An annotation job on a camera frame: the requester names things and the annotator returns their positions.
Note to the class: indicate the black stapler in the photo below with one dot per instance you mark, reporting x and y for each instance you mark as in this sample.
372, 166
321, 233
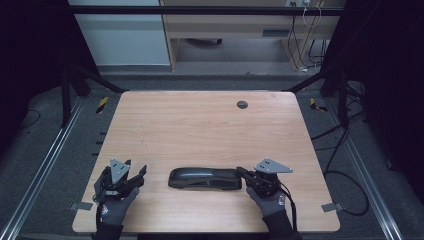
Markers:
203, 178

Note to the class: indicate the person's right hand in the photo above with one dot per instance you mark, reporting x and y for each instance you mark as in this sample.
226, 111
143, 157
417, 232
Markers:
270, 205

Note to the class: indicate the dark round table grommet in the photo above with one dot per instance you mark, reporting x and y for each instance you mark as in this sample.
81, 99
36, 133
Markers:
242, 104

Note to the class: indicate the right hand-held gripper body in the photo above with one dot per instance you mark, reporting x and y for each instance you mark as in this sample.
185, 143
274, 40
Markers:
266, 183

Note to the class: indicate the aluminium floor rail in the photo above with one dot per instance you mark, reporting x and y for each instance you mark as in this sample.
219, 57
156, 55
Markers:
366, 176
40, 176

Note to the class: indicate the grey tape piece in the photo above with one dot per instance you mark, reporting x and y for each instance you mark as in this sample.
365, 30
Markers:
80, 206
333, 207

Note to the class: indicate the black horizontal frame bar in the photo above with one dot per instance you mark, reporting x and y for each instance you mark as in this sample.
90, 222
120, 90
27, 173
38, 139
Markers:
200, 10

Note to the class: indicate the white cabinet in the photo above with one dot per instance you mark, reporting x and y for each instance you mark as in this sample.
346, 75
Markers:
123, 36

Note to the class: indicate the yellow black tape strip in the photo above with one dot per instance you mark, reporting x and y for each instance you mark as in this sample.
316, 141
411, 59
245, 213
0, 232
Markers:
102, 105
315, 105

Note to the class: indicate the light wooden desk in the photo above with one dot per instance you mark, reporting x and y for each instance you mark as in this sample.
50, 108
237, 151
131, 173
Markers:
233, 25

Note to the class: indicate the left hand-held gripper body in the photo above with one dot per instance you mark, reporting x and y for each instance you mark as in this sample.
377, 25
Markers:
116, 185

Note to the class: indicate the black frame strut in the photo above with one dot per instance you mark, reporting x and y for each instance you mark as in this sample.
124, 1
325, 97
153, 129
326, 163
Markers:
342, 96
66, 96

